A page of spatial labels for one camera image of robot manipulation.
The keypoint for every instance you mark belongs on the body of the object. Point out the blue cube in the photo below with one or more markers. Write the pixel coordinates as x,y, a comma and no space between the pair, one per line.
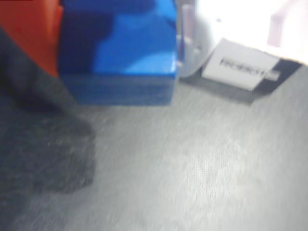
125,60

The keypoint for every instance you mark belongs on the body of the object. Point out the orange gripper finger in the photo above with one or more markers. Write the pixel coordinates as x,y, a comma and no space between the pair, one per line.
31,31

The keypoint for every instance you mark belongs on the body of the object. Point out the white box with black print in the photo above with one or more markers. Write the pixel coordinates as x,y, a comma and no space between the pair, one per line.
235,65

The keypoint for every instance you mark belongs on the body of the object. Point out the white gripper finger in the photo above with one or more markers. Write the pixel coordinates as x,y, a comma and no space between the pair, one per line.
199,36

